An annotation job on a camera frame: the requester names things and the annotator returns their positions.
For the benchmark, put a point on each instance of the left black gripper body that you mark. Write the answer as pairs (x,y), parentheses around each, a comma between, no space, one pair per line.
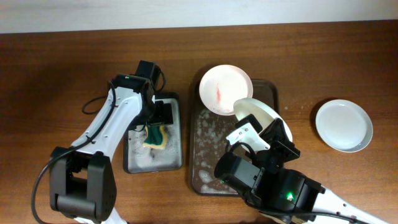
(159,115)

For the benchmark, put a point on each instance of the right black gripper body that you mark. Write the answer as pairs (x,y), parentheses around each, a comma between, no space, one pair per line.
(278,152)

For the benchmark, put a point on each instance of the large white stained plate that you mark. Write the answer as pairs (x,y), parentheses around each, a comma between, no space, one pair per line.
(263,113)

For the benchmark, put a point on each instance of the green and yellow sponge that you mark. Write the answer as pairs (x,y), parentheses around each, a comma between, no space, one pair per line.
(156,137)

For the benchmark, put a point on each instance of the pale blue-white plate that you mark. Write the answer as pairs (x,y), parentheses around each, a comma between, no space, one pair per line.
(344,126)

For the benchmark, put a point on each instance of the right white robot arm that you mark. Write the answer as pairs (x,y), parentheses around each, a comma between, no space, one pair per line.
(253,166)

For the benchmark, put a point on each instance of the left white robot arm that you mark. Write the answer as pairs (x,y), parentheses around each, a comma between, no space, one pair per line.
(82,184)

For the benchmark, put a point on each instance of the large brown serving tray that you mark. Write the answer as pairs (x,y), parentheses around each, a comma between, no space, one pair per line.
(208,132)

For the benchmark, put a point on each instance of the small black soapy tray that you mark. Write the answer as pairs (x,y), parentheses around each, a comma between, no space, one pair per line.
(138,157)

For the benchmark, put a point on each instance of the pink stained plate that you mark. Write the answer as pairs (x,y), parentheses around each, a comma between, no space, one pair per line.
(221,86)

